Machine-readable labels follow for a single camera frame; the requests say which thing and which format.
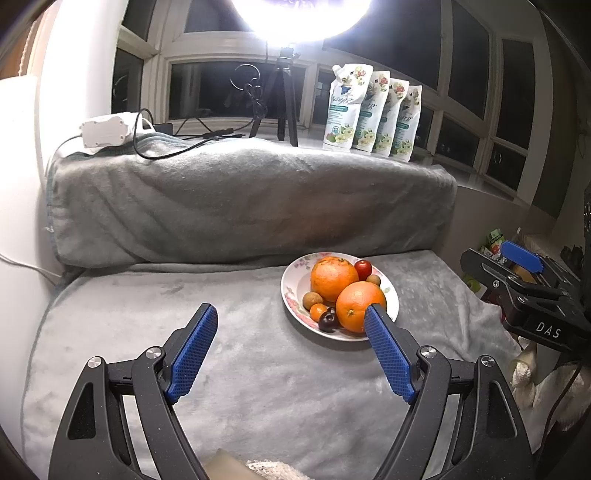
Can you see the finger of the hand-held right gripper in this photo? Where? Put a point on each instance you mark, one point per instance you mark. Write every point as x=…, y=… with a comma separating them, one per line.
x=521, y=256
x=489, y=272

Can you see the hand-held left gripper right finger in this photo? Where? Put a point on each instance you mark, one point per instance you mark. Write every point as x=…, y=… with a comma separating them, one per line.
x=388, y=355

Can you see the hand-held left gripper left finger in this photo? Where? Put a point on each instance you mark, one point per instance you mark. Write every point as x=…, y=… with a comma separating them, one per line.
x=194, y=350

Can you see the large smooth orange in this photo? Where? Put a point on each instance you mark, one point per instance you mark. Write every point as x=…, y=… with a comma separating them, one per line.
x=358, y=307

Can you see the olive green small fruit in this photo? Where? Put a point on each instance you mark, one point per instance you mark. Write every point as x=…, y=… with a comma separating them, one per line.
x=374, y=280

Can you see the orange kumquat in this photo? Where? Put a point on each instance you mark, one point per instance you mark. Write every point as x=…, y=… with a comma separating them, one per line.
x=317, y=313

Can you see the red cherry tomato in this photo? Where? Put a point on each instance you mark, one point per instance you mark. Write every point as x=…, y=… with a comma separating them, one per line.
x=363, y=270

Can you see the large orange with dark marks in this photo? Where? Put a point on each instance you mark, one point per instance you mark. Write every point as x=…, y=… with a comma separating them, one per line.
x=332, y=281

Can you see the brown longan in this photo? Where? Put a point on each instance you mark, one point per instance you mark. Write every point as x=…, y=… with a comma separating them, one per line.
x=310, y=301

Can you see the floral white plate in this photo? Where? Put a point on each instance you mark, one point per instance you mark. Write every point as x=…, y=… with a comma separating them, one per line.
x=295, y=281

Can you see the green printed box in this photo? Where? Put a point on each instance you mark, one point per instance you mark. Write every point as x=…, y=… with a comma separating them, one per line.
x=494, y=240

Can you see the person's fluffy clothing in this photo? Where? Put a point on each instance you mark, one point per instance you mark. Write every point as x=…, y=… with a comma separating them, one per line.
x=272, y=470

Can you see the grey covered cushion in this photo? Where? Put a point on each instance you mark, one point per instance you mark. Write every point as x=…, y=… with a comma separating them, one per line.
x=249, y=203

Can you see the floral refill pouch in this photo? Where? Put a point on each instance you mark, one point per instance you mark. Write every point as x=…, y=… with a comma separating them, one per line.
x=398, y=120
x=376, y=115
x=344, y=115
x=411, y=129

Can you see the black power adapter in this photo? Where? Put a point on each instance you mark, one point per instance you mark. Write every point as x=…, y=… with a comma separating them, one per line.
x=164, y=129

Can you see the white power adapter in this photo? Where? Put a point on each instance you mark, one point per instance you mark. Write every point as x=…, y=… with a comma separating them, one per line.
x=106, y=131

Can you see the black tripod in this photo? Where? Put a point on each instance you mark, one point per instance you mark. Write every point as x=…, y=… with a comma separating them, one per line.
x=288, y=106

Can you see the white window frame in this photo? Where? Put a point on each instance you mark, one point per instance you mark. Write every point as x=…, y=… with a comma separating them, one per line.
x=157, y=87

